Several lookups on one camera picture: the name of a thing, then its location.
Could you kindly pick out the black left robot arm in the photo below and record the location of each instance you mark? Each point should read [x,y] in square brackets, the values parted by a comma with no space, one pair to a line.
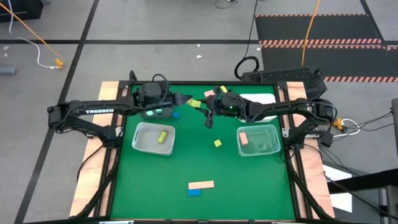
[99,111]

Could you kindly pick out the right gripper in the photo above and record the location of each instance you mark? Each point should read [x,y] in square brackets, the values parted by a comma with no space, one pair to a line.
[230,105]

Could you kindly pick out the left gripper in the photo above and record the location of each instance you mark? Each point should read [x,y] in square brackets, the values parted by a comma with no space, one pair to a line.
[163,98]

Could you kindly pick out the black aluminium table frame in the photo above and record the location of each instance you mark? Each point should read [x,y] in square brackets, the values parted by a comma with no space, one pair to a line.
[192,82]

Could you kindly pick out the black hazard-striped floor mat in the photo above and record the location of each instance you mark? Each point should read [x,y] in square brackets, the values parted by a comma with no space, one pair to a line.
[342,28]

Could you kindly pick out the black floor box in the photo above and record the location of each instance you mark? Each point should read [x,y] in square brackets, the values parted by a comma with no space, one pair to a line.
[21,9]

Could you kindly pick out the yellow cube block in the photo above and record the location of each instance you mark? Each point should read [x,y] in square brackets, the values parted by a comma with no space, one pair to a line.
[217,143]

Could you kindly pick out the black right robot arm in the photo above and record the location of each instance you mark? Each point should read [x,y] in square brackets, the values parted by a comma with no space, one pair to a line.
[295,105]

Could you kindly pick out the white plastic bin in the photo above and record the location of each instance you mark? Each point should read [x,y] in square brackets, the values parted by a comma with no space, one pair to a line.
[264,98]

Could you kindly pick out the frosted translucent plastic bin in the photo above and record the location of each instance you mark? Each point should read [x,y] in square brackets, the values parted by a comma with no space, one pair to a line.
[146,143]

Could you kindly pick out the blue rectangular block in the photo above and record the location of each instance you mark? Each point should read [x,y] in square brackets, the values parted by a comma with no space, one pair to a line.
[194,193]

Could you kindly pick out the green felt table mat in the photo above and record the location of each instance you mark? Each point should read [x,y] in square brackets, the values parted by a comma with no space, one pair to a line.
[186,161]

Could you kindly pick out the yellow cylinder block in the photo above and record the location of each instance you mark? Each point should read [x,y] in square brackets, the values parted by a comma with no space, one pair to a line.
[162,136]

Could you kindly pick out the metal bracket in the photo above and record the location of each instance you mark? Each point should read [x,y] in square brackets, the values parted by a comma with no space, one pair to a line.
[286,132]

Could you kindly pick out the white paper sheet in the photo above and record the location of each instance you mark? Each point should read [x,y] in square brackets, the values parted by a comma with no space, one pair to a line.
[342,202]

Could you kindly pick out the clear plastic bin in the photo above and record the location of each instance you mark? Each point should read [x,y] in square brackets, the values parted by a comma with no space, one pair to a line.
[264,146]

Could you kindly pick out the grey metal post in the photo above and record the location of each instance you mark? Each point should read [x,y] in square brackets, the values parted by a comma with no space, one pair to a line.
[395,124]

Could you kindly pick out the grey power strip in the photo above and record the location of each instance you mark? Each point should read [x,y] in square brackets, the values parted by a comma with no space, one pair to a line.
[7,70]

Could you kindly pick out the black power adapter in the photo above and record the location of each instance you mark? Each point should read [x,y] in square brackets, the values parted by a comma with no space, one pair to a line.
[327,139]

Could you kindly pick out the dark grey stand column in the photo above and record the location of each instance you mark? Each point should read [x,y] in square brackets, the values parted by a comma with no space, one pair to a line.
[391,205]

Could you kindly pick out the long orange block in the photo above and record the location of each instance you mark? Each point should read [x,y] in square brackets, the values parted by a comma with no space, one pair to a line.
[201,184]

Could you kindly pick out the dark grey plastic bin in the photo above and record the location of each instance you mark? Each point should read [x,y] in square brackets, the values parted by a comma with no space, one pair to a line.
[166,114]

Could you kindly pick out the black metal beam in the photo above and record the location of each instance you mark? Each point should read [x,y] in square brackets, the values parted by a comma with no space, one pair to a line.
[367,180]

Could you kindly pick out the mint green block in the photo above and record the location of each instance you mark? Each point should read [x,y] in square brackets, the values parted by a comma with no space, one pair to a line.
[149,113]
[159,111]

